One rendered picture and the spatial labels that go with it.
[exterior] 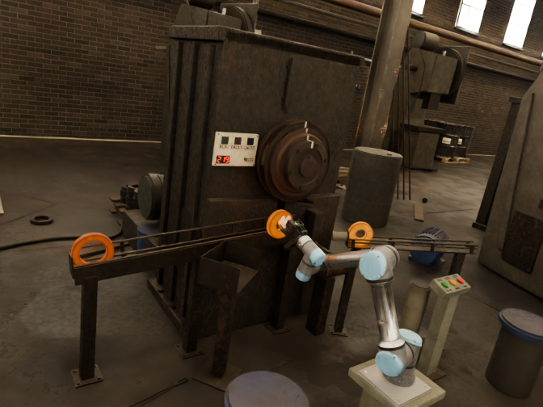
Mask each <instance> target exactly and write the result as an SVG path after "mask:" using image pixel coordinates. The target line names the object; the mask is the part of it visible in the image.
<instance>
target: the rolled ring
mask: <svg viewBox="0 0 543 407"><path fill-rule="evenodd" d="M91 241H99V242H101V243H103V244H104V245H105V246H106V253H105V255H104V256H103V257H102V258H101V259H100V260H99V261H103V260H107V259H112V258H113V256H114V251H115V250H114V245H113V244H112V241H111V240H110V238H109V237H107V236H106V235H104V234H102V233H87V234H84V235H82V236H80V238H78V239H77V240H76V241H75V243H74V244H73V245H72V248H71V255H72V257H73V262H74V264H75V265H80V264H85V263H88V262H85V261H83V260H82V259H81V258H80V256H79V253H80V250H81V248H82V247H83V246H84V245H85V244H86V243H88V242H91Z"/></svg>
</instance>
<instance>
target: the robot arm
mask: <svg viewBox="0 0 543 407"><path fill-rule="evenodd" d="M299 221H300V220H299V219H298V221H295V220H291V216H288V217H287V218H286V219H285V217H284V216H282V218H281V220H279V227H280V231H281V232H282V233H283V234H284V235H285V236H286V237H289V238H291V239H292V240H291V241H290V242H288V243H287V244H286V245H284V249H285V250H291V249H293V248H294V247H295V246H297V247H298V248H299V249H300V250H301V252H302V253H303V254H304V256H303V258H302V260H301V263H300V265H299V267H298V268H297V272H296V277H297V278H298V279H299V280H300V281H303V282H307V281H309V278H311V275H313V274H315V273H317V272H319V271H322V270H330V269H339V268H348V267H359V268H360V273H361V274H362V275H363V276H364V277H365V278H366V282H367V283H368V284H370V285H371V289H372V294H373V303H374V307H375V312H376V317H377V326H378V331H379V335H380V339H379V340H378V342H377V347H378V353H377V356H376V358H375V361H376V365H377V367H378V368H379V370H380V371H382V374H383V376H384V377H385V378H386V379H387V380H388V381H389V382H390V383H391V384H394V385H397V386H399V387H404V388H407V387H410V386H412V385H413V384H414V383H415V364H416V361H417V358H418V355H419V351H420V347H421V346H422V338H421V337H420V336H419V335H418V334H416V333H415V332H412V331H410V330H408V329H399V328H398V319H397V314H396V310H395V305H394V296H393V291H392V286H391V282H392V281H393V280H394V274H393V269H394V268H395V267H396V266H397V265H398V263H399V259H400V258H399V253H398V251H397V250H396V249H395V248H394V247H392V246H391V245H380V246H375V247H372V248H371V249H370V250H360V251H352V252H345V253H338V254H324V253H323V252H322V250H321V249H320V248H319V247H318V246H317V245H316V244H315V243H314V242H313V241H312V239H311V238H310V237H309V236H307V233H308V231H307V230H306V229H305V228H304V224H303V223H302V222H301V223H302V224H299Z"/></svg>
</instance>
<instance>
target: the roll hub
mask: <svg viewBox="0 0 543 407"><path fill-rule="evenodd" d="M312 142H313V143H314V144H313V148H312V149H311V145H312ZM315 144H318V143H317V142H314V141H308V140H305V141H300V142H298V143H296V144H295V145H294V146H293V147H292V148H291V149H290V150H289V151H288V153H287V155H286V157H285V159H284V165H283V173H284V179H285V181H286V182H287V184H288V185H289V186H291V187H293V188H296V189H298V190H299V191H307V190H310V189H312V188H314V187H315V186H317V185H318V183H317V180H318V179H320V181H321V180H322V178H323V176H324V174H325V173H326V168H327V163H325V162H324V160H325V159H327V155H326V150H325V149H324V148H323V147H322V146H321V145H320V144H318V147H317V148H314V145H315ZM298 149H299V150H300V151H301V152H300V154H297V150H298ZM290 171H292V172H293V175H289V172H290ZM300 186H303V189H302V190H300V188H299V187H300Z"/></svg>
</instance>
